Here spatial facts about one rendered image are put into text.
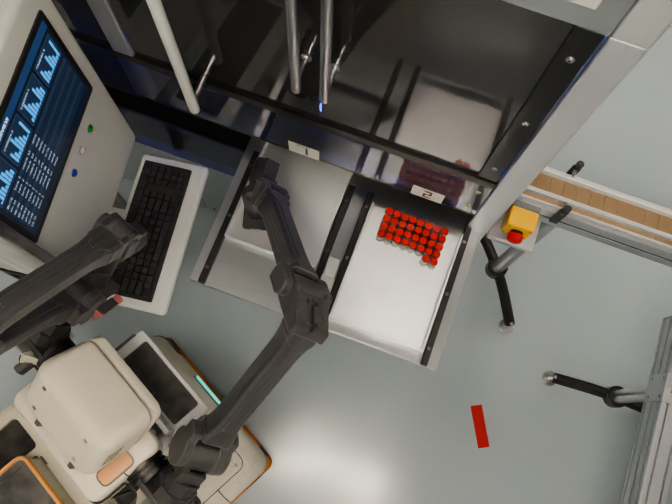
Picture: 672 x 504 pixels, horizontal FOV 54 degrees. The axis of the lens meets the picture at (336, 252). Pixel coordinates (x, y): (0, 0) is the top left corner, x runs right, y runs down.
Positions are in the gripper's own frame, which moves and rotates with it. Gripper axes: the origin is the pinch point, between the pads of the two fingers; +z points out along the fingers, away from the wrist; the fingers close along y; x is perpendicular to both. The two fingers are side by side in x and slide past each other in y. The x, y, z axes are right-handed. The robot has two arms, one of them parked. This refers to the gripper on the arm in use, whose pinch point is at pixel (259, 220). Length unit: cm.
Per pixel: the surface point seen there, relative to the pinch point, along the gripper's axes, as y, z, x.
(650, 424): -44, 41, -124
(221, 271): -13.7, 4.6, 9.2
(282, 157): 20.4, 3.9, -4.1
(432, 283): -12.6, 4.0, -47.7
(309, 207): 6.2, 4.0, -12.9
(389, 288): -14.9, 4.1, -36.2
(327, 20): 8, -79, -16
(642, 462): -55, 40, -121
